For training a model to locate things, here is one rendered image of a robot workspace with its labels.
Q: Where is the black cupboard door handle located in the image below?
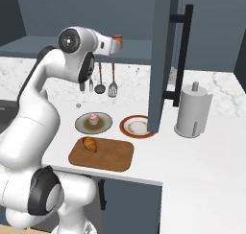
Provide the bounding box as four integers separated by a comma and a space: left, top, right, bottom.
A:
162, 3, 195, 108

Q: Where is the brown croissant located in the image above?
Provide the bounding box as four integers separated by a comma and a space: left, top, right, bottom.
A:
82, 136, 99, 153

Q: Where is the black base cabinet handle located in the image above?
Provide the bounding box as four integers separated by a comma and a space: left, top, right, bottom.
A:
97, 178, 108, 211

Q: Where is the dark hob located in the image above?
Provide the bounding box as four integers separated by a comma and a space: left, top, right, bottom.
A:
0, 99, 20, 134

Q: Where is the grey plate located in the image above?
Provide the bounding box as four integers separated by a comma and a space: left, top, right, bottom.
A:
74, 111, 114, 136

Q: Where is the grey-blue wall cabinet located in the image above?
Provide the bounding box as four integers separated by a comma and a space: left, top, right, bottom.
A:
0, 0, 246, 73

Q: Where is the pink cupcake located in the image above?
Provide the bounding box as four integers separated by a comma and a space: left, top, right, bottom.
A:
88, 113, 100, 126

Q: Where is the dark cupboard door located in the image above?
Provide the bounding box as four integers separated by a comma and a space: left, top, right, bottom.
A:
233, 29, 246, 94

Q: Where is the wooden cutting board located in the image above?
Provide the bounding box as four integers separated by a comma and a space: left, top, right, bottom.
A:
67, 136, 135, 174

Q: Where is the white paper towel holder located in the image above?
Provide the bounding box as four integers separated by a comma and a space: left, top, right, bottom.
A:
173, 81, 214, 139

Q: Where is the grey-blue base cabinet door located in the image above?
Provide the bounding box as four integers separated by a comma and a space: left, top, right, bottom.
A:
101, 177, 163, 234

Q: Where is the hanging slotted spatula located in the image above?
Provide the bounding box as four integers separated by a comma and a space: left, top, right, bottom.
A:
107, 62, 119, 99

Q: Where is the red-rimmed white plate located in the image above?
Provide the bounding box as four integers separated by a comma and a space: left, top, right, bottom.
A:
118, 114, 157, 139

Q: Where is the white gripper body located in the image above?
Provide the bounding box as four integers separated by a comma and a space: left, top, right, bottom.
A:
107, 35, 117, 57

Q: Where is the grey-blue cupboard door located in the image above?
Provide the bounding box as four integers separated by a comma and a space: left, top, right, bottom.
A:
147, 0, 181, 134

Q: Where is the hanging dark ladle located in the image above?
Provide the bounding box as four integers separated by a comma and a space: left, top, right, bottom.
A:
93, 61, 107, 95

